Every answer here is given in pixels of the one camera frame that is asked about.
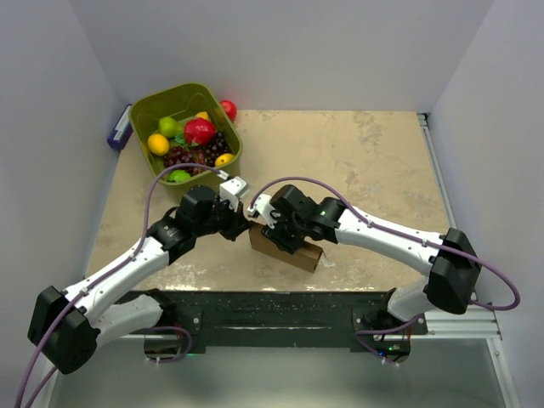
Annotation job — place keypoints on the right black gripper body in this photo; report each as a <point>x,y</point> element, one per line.
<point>287,233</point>

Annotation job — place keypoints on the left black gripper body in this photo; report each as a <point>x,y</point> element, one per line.
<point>223,220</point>

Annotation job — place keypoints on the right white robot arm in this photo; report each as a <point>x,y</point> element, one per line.
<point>445,262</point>

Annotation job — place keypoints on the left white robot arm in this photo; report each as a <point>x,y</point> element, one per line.
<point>69,325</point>

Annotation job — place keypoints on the blue white small box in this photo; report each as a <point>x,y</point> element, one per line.
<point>121,132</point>

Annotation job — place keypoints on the green fruit front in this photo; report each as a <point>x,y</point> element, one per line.
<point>178,176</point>

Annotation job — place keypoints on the dark purple grape bunch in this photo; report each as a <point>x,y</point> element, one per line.
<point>180,152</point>

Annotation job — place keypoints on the yellow lemon right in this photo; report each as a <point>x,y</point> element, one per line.
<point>224,159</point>

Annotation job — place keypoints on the yellow lemon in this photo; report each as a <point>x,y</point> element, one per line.
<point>158,144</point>
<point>224,159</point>

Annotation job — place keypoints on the yellow lemon left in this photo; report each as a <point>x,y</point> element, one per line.
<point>158,144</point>

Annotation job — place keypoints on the red pomegranate in bin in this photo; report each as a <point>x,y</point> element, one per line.
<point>198,132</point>

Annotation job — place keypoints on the green pear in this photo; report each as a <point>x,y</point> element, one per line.
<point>169,127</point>

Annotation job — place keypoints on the yellow fruit at back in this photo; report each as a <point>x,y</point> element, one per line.
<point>203,115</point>

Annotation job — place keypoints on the red apple outside bin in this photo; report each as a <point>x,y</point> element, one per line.
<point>229,108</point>

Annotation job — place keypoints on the green plastic bin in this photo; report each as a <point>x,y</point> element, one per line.
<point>182,103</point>

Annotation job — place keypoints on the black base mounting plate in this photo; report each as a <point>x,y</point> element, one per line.
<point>198,321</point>

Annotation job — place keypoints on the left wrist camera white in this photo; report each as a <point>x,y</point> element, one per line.
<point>232,191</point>

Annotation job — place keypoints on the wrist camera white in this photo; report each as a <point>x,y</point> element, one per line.
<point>262,208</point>
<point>232,191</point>

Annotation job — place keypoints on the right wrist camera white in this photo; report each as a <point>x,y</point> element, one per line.
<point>262,208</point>

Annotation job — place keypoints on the aluminium frame rail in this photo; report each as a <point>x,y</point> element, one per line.
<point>477,323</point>

